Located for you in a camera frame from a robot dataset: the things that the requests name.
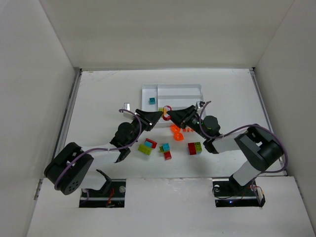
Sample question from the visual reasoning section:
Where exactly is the red rounded lego brick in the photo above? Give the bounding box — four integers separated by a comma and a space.
162, 105, 172, 121

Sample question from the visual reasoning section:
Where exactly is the lime small lego brick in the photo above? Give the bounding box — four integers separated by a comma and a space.
158, 107, 164, 118

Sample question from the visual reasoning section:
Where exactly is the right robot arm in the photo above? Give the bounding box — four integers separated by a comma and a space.
167, 105, 287, 192

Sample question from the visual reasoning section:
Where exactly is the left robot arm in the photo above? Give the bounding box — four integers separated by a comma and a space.
44, 109, 163, 195

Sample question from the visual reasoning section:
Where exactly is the teal rounded lego brick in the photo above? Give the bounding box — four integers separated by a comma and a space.
144, 141, 153, 148

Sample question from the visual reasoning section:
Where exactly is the orange round disc piece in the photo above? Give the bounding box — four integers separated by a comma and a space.
173, 132, 184, 141

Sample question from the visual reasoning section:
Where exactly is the red long lego brick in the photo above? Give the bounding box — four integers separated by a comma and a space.
145, 138, 157, 149

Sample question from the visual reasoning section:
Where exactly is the white compartment tray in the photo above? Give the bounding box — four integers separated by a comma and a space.
141, 84, 204, 112

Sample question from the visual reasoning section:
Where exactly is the lime lego brick right cluster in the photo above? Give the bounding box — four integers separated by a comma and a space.
194, 142, 202, 152

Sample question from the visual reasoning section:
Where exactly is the lime lego brick cluster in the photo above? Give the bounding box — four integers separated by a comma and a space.
138, 144, 152, 156
194, 142, 202, 152

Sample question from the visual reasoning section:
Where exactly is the lime lego brick left cluster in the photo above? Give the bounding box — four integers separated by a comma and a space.
138, 144, 152, 156

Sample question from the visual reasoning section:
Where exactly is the teal lego brick on stack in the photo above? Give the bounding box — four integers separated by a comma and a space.
162, 143, 170, 152

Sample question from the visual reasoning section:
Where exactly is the red lego brick right cluster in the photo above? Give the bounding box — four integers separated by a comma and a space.
188, 143, 197, 155

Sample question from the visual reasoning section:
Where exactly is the red lego brick under stack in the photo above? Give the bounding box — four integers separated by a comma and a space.
164, 151, 172, 160

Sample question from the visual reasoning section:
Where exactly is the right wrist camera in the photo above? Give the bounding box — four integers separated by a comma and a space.
195, 101, 205, 110

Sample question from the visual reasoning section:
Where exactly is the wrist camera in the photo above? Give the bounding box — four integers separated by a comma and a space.
195, 101, 205, 110
122, 102, 134, 119

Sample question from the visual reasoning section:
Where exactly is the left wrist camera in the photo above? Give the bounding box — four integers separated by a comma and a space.
122, 102, 134, 119

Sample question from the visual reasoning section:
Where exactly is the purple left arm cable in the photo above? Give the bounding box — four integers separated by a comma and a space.
53, 108, 142, 191

